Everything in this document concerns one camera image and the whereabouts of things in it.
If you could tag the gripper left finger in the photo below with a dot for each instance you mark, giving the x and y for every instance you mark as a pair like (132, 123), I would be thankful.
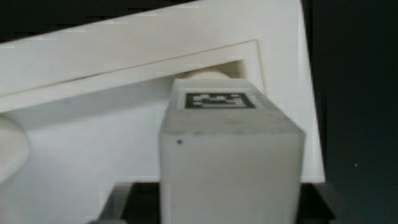
(132, 206)

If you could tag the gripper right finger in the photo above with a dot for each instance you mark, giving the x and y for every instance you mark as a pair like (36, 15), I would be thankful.
(322, 208)

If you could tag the white table leg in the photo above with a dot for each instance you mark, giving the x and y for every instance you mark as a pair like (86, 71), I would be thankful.
(232, 147)

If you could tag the white square table top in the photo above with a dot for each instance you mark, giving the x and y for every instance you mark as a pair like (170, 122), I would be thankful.
(86, 85)

